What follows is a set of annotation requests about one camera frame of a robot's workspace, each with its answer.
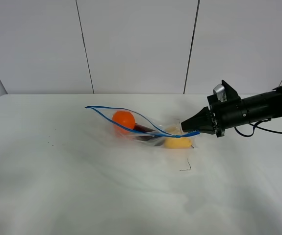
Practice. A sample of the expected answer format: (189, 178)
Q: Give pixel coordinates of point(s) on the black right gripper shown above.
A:
(221, 116)

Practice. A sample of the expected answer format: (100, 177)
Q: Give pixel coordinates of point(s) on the clear zip bag blue seal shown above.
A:
(102, 127)

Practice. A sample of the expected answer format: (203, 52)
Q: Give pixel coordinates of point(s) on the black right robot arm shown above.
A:
(260, 108)

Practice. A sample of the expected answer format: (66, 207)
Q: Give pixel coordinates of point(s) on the dark purple toy eggplant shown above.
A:
(148, 136)

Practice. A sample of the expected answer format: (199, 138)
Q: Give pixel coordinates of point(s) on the orange toy fruit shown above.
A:
(125, 119)

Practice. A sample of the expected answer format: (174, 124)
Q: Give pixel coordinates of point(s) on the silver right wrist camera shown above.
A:
(220, 92)

